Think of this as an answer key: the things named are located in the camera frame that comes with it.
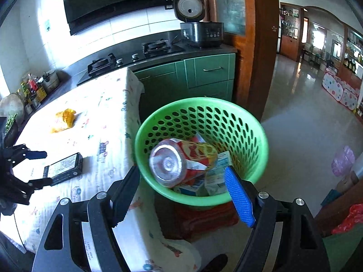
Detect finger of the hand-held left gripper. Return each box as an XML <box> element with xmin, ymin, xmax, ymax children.
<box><xmin>12</xmin><ymin>177</ymin><xmax>53</xmax><ymax>205</ymax></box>
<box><xmin>11</xmin><ymin>144</ymin><xmax>48</xmax><ymax>167</ymax></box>

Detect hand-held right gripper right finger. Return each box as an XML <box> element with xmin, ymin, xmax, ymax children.
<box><xmin>223</xmin><ymin>166</ymin><xmax>332</xmax><ymax>272</ymax></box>

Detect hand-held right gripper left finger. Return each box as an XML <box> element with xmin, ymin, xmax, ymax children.
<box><xmin>31</xmin><ymin>164</ymin><xmax>141</xmax><ymax>272</ymax></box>

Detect black printed box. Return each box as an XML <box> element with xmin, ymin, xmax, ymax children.
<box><xmin>43</xmin><ymin>152</ymin><xmax>84</xmax><ymax>187</ymax></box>

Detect green plastic basket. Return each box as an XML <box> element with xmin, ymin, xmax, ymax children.
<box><xmin>135</xmin><ymin>97</ymin><xmax>269</xmax><ymax>207</ymax></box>

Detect white blue milk carton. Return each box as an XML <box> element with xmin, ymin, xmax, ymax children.
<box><xmin>204</xmin><ymin>151</ymin><xmax>233</xmax><ymax>196</ymax></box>

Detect red drink can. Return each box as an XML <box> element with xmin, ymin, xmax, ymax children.
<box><xmin>149</xmin><ymin>136</ymin><xmax>219</xmax><ymax>188</ymax></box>

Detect dark red cloth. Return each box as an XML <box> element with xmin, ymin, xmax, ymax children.
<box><xmin>159</xmin><ymin>198</ymin><xmax>240</xmax><ymax>241</ymax></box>

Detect green vegetables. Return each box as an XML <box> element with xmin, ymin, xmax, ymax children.
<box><xmin>4</xmin><ymin>113</ymin><xmax>18</xmax><ymax>132</ymax></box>

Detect yellow snack packet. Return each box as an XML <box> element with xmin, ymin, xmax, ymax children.
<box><xmin>50</xmin><ymin>108</ymin><xmax>77</xmax><ymax>134</ymax></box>

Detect blue red carton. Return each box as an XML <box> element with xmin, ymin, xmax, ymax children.
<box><xmin>173</xmin><ymin>180</ymin><xmax>209</xmax><ymax>197</ymax></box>

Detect round chopping board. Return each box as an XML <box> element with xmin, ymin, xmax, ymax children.
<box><xmin>0</xmin><ymin>93</ymin><xmax>25</xmax><ymax>125</ymax></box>

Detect row of seasoning bottles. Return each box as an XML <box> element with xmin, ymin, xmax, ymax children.
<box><xmin>15</xmin><ymin>73</ymin><xmax>48</xmax><ymax>115</ymax></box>

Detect metal pot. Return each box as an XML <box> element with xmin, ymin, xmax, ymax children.
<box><xmin>38</xmin><ymin>69</ymin><xmax>61</xmax><ymax>92</ymax></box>

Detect pink plastic bag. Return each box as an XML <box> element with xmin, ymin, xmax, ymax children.
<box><xmin>331</xmin><ymin>146</ymin><xmax>356</xmax><ymax>177</ymax></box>

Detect red plastic bag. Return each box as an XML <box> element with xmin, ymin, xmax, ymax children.
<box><xmin>331</xmin><ymin>203</ymin><xmax>363</xmax><ymax>236</ymax></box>

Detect black gas stove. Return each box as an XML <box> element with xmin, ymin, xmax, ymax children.
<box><xmin>76</xmin><ymin>39</ymin><xmax>186</xmax><ymax>85</ymax></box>

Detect green kitchen cabinet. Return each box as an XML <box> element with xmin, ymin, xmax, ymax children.
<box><xmin>133</xmin><ymin>53</ymin><xmax>237</xmax><ymax>119</ymax></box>

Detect polka dot play tent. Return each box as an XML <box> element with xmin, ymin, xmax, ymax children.
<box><xmin>321</xmin><ymin>72</ymin><xmax>361</xmax><ymax>111</ymax></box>

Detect wooden glass door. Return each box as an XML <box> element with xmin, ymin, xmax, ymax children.
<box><xmin>199</xmin><ymin>0</ymin><xmax>281</xmax><ymax>119</ymax></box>

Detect black rice cooker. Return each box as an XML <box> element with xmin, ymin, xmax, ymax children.
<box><xmin>172</xmin><ymin>0</ymin><xmax>224</xmax><ymax>49</ymax></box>

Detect black range hood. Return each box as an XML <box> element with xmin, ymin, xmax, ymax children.
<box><xmin>49</xmin><ymin>0</ymin><xmax>174</xmax><ymax>36</ymax></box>

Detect dark wood cabinet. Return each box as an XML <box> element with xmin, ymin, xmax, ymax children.
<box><xmin>279</xmin><ymin>2</ymin><xmax>301</xmax><ymax>61</ymax></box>

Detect wooden display cabinet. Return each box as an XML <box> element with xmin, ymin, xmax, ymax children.
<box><xmin>342</xmin><ymin>25</ymin><xmax>363</xmax><ymax>80</ymax></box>

